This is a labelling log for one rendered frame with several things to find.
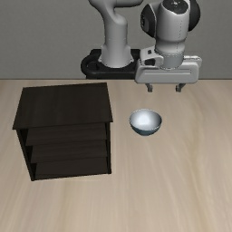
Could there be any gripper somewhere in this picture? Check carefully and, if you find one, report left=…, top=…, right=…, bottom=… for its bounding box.
left=134, top=46, right=203, bottom=93

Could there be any white porcelain bowl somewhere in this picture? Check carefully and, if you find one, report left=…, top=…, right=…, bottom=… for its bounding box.
left=129, top=108, right=163, bottom=137

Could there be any dark wooden shelf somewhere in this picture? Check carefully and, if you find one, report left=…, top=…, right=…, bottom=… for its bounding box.
left=12, top=82, right=114, bottom=182

